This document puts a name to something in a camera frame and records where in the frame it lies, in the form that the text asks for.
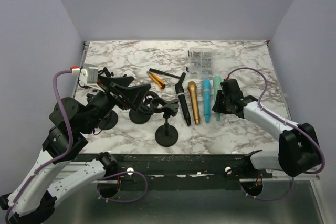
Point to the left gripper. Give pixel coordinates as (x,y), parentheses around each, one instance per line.
(133,95)

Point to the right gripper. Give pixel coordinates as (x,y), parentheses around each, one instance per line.
(218,107)

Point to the green microphone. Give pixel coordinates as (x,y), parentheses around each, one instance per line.
(216,85)

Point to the blue toy microphone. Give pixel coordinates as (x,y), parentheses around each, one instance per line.
(206,87)

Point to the black round-base shock-mount stand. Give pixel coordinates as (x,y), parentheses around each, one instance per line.
(143,113)

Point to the black tripod shock-mount stand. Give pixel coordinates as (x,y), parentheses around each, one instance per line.
(104,72)

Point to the black clip microphone stand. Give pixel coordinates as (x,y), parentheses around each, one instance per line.
(107,119)

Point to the gold microphone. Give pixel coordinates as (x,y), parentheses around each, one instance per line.
(192,88)

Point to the black microphone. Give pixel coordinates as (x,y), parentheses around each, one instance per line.
(181,96)

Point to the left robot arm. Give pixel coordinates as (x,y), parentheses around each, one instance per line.
(36,198)

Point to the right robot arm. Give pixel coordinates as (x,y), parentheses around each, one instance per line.
(297,151)

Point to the yellow utility knife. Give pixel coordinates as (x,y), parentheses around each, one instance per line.
(157,80)

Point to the clear plastic screw box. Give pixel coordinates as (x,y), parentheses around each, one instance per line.
(200,63)

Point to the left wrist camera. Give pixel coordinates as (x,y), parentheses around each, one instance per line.
(88,74)

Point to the black T-handle tool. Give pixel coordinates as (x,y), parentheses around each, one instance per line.
(180,78)

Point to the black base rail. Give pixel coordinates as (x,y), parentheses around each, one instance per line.
(196,171)

